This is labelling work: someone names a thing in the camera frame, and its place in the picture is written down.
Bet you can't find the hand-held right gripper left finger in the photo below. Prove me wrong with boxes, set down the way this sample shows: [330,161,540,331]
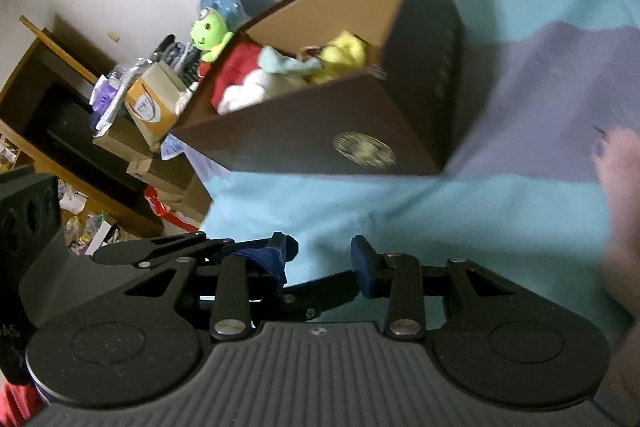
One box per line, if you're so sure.
[124,232,301,343]

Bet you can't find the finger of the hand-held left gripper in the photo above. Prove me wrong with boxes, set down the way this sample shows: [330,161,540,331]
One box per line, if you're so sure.
[252,269,362,323]
[92,231,236,269]

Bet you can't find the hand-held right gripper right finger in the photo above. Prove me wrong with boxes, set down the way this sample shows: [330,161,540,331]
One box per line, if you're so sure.
[350,234,516,340]

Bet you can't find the brown cardboard box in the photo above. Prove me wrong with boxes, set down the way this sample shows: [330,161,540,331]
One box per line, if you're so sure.
[170,0,466,178]

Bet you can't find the yellow plush towel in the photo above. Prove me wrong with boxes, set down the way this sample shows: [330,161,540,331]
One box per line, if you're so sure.
[306,31,368,85]

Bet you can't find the red white plastic bag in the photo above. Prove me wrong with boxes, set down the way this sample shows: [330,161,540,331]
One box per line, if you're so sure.
[144,187,203,233]

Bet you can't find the pile of small packets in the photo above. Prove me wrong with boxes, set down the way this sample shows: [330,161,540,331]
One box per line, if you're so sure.
[57,179,126,258]

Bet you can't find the person's red clothing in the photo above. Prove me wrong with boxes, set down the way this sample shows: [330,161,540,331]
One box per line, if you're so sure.
[0,382,43,427]

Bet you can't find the small labelled cardboard box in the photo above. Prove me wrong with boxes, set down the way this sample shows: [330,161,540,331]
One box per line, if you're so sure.
[125,61,187,151]

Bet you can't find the clear purple plastic bags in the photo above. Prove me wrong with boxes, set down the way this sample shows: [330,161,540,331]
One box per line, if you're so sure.
[90,66,146,138]

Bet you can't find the white plush toy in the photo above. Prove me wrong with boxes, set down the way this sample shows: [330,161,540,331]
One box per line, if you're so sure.
[217,69,283,115]

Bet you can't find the light blue cloth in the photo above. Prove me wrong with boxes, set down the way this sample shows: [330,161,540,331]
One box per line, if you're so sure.
[257,46,323,90]

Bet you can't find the red cloth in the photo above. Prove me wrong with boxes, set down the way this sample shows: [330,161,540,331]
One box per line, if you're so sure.
[209,44,263,110]

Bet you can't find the dark striped cloth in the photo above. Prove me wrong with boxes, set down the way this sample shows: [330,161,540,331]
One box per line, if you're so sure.
[150,34,201,85]

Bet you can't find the wooden shelf cabinet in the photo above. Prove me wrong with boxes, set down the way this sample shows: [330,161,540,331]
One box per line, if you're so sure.
[0,16,213,239]

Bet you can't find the green monster plush toy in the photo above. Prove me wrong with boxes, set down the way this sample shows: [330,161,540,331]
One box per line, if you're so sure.
[190,7,235,64]

